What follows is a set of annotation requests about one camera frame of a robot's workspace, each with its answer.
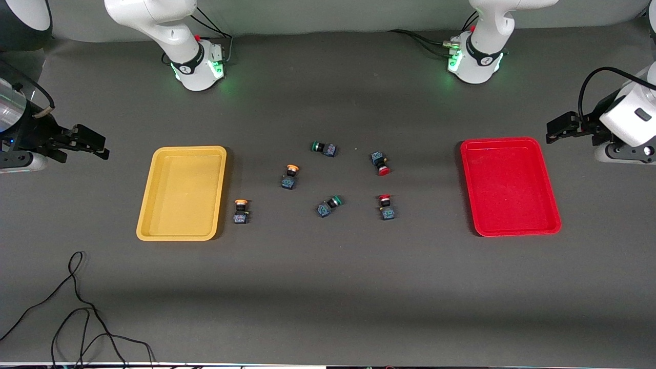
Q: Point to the yellow plastic tray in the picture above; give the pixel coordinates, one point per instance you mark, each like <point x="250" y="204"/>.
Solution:
<point x="182" y="195"/>

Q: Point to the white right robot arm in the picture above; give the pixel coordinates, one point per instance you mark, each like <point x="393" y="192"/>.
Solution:
<point x="179" y="31"/>

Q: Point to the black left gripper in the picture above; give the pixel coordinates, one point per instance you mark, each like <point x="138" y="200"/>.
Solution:
<point x="590" y="126"/>

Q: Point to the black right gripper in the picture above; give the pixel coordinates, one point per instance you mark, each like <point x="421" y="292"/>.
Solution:
<point x="32" y="131"/>

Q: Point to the red push button switch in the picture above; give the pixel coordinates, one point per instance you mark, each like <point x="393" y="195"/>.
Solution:
<point x="378" y="158"/>
<point x="387" y="212"/>

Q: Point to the green push button switch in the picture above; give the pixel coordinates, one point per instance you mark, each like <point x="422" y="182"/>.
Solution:
<point x="328" y="149"/>
<point x="324" y="209"/>

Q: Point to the red plastic tray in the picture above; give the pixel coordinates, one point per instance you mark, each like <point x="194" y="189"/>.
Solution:
<point x="507" y="187"/>

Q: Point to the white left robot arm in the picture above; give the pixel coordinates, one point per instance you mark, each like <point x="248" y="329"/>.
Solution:
<point x="484" y="31"/>

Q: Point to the yellow push button switch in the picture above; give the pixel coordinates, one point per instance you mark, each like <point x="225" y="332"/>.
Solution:
<point x="288" y="182"/>
<point x="241" y="218"/>

